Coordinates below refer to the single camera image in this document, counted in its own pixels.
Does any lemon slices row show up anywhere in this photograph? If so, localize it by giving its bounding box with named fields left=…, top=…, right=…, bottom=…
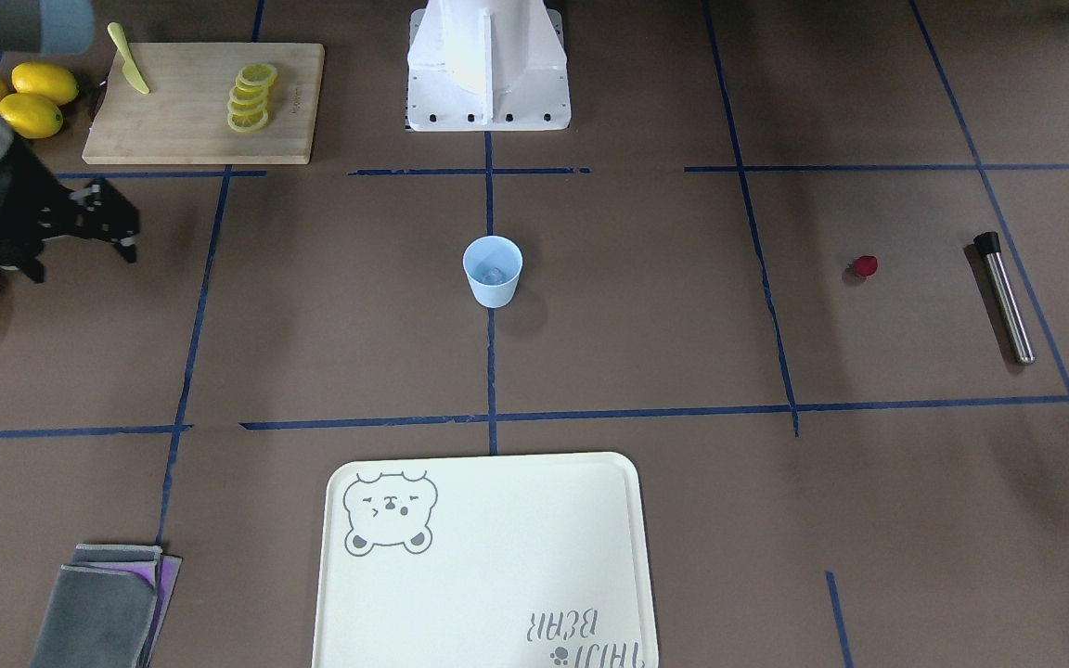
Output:
left=224, top=62, right=279, bottom=133

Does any bamboo cutting board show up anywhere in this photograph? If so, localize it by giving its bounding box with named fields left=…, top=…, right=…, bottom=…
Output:
left=82, top=43, right=326, bottom=165

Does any clear ice cube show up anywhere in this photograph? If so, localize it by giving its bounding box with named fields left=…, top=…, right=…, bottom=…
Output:
left=478, top=267, right=513, bottom=289

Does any grey folded cloth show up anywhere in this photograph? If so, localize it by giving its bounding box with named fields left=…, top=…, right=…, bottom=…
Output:
left=30, top=543, right=182, bottom=667

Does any red strawberry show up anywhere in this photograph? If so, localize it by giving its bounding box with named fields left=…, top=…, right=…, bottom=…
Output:
left=850, top=254, right=880, bottom=279

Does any light blue plastic cup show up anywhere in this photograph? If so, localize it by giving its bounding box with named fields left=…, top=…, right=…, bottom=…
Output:
left=462, top=234, right=523, bottom=309

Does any yellow-green plastic knife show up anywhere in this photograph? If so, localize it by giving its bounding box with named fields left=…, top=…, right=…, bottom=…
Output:
left=107, top=21, right=151, bottom=95

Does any cream bear serving tray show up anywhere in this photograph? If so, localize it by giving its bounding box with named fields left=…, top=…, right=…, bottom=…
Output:
left=311, top=452, right=661, bottom=667

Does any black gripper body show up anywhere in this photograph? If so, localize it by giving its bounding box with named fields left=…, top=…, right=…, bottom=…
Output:
left=0, top=147, right=140, bottom=270

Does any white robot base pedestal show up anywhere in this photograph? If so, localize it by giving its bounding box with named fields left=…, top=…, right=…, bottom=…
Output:
left=405, top=1, right=572, bottom=133

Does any stainless steel muddler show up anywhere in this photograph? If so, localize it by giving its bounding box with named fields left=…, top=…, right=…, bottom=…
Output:
left=974, top=231, right=1037, bottom=366

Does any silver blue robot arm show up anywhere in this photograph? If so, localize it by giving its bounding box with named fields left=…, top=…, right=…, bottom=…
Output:
left=0, top=1, right=140, bottom=283

